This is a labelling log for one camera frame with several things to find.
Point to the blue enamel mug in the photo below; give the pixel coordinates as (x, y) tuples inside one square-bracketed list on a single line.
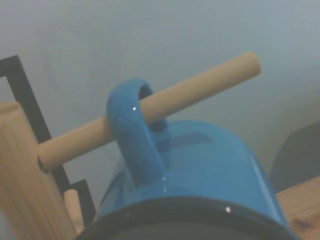
[(205, 162)]

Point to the dark rounded background object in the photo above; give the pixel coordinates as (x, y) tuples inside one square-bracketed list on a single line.
[(300, 155)]

